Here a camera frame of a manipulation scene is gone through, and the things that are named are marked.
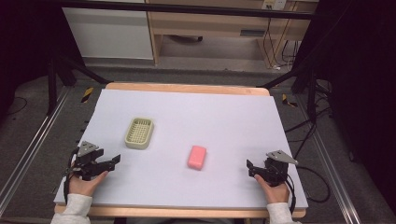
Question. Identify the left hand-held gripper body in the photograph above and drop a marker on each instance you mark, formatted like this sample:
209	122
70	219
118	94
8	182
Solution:
88	161

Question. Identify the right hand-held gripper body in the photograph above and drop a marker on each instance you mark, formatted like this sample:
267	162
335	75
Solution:
275	169

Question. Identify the yellow-green plastic basket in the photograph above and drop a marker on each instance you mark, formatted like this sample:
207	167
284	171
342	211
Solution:
139	133

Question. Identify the pink soap bar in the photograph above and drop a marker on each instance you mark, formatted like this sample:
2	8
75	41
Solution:
196	157

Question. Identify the person's right hand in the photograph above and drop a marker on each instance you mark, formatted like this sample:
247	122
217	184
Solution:
274	192

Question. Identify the person's left hand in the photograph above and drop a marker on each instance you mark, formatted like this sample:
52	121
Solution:
84	184

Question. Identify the yellow black hazard tape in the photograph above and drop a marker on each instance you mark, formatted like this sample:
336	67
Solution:
87	94
288	101

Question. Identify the white foam table mat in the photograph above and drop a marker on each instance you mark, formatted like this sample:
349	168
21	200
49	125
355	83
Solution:
193	130

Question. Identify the black metal stand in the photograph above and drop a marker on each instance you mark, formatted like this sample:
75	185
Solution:
299	81
62	74

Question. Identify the wooden table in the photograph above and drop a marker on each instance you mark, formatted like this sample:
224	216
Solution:
186	87

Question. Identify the white cabinet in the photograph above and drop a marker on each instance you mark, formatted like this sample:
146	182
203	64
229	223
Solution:
109	34

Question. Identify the wooden desk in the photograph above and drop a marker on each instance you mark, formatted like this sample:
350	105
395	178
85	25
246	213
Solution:
218	25

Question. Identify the aluminium floor rail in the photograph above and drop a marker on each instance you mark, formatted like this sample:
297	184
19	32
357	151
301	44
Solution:
31	140
334	177

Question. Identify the wall power socket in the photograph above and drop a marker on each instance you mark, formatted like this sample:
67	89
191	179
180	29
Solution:
274	4

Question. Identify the black metal frame bar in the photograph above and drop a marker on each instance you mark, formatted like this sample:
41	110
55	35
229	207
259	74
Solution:
186	9

